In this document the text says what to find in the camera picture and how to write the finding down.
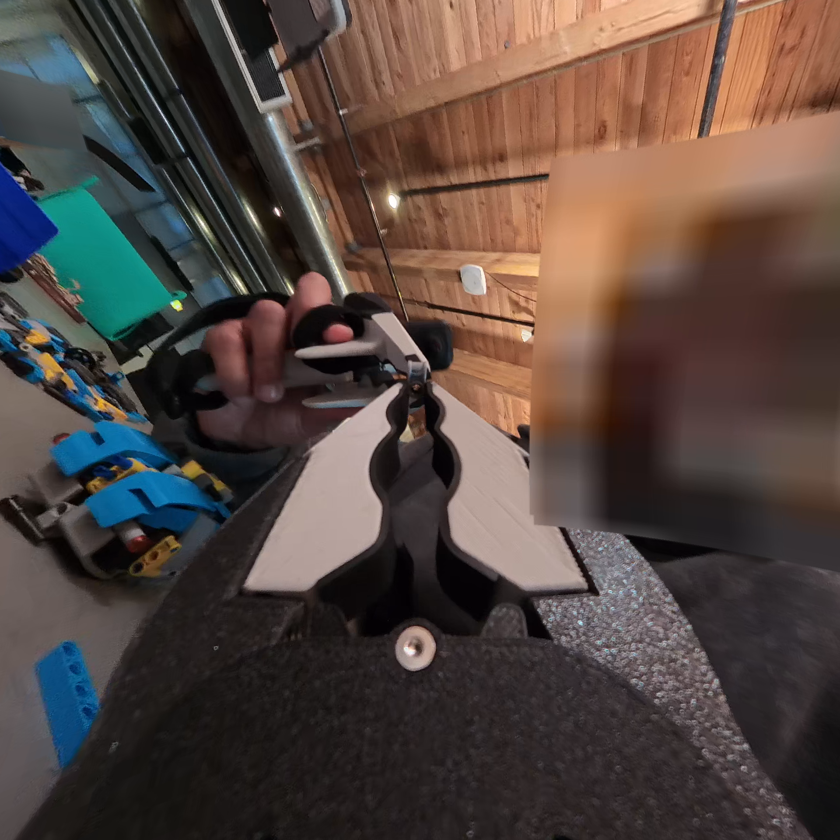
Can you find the teal green panel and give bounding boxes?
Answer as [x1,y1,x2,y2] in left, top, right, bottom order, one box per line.
[36,176,189,343]

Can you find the black ceiling pipe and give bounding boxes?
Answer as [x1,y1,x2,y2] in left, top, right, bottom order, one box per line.
[697,0,744,140]

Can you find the blue beam brick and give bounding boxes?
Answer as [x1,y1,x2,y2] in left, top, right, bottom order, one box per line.
[34,640,101,770]

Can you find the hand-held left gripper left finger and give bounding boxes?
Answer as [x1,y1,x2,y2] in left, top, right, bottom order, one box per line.
[241,384,401,621]

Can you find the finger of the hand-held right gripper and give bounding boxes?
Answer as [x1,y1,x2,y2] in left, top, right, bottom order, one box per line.
[371,312,432,382]

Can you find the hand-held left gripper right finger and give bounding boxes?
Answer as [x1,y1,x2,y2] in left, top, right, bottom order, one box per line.
[427,384,589,621]

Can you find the grey ceiling air unit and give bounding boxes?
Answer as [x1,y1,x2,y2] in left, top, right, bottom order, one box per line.
[266,0,350,70]

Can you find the grey ceiling pipes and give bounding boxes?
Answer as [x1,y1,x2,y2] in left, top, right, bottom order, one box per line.
[66,0,290,296]

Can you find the white ceiling vent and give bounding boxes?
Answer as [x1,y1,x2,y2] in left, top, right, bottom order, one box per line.
[217,0,293,114]

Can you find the pile of toy bricks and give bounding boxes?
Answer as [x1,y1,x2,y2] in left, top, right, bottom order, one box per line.
[0,292,151,424]

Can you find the blue toy car model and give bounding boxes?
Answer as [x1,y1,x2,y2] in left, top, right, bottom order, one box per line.
[0,420,235,580]

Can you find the silver ceiling duct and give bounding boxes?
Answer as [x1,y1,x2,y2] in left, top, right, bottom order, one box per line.
[184,0,358,303]

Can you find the black ceiling track rail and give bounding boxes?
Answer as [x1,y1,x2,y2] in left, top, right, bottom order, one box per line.
[399,172,551,199]

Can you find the person's right hand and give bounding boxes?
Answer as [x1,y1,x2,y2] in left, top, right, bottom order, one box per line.
[196,271,357,448]

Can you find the blue storage bin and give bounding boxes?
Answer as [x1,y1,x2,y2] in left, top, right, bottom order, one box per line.
[0,164,60,277]

